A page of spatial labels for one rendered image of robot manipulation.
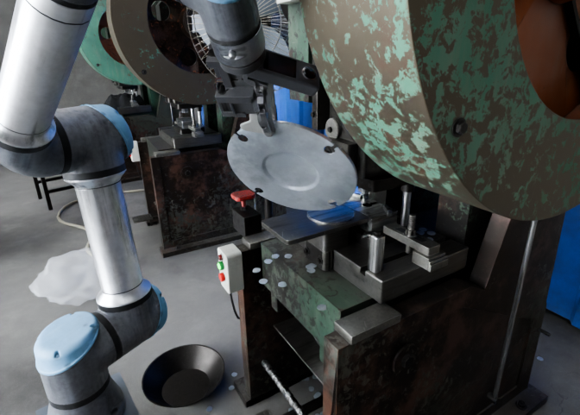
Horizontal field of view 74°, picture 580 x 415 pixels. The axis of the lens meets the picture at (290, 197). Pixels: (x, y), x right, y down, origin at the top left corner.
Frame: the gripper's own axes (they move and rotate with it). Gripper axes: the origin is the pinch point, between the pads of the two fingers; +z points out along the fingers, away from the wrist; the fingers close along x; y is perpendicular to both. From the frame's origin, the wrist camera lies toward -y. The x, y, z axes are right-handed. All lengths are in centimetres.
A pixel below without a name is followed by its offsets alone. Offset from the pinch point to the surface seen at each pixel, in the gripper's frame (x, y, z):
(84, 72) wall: -370, 400, 390
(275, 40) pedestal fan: -77, 14, 51
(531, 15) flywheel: -8.4, -40.0, -17.5
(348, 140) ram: -11.2, -14.7, 21.1
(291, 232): 12.0, -1.8, 25.6
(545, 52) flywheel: -7.2, -44.5, -11.3
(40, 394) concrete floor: 58, 96, 91
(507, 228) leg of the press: 5, -56, 37
